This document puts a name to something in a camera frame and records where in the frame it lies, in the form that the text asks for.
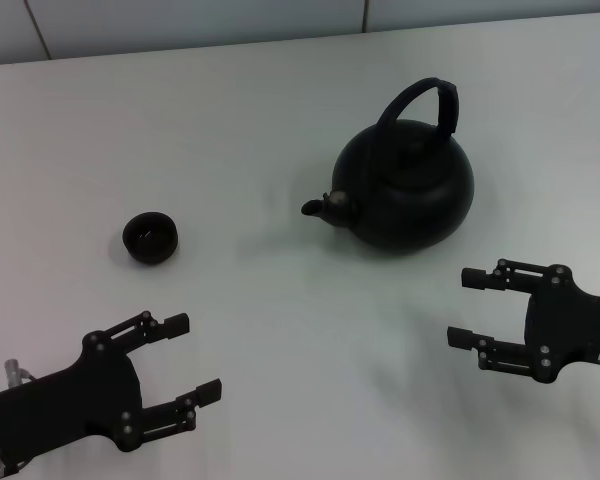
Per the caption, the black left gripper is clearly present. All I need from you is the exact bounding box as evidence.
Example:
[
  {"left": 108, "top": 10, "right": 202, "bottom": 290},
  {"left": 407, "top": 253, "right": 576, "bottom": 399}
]
[{"left": 0, "top": 310, "right": 224, "bottom": 475}]

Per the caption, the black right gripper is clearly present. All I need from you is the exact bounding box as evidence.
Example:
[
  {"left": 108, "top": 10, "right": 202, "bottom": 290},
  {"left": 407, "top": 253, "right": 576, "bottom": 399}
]
[{"left": 447, "top": 258, "right": 600, "bottom": 385}]

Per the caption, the small black teacup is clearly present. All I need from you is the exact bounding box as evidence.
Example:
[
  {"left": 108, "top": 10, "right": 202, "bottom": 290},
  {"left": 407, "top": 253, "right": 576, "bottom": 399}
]
[{"left": 122, "top": 211, "right": 180, "bottom": 265}]

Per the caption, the black round teapot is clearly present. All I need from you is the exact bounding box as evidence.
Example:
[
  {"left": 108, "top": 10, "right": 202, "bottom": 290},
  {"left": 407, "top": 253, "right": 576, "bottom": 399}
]
[{"left": 301, "top": 77, "right": 476, "bottom": 259}]

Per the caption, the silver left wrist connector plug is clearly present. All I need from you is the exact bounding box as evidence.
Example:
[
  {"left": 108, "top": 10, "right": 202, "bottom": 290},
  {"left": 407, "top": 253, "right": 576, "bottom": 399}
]
[{"left": 3, "top": 357, "right": 27, "bottom": 389}]

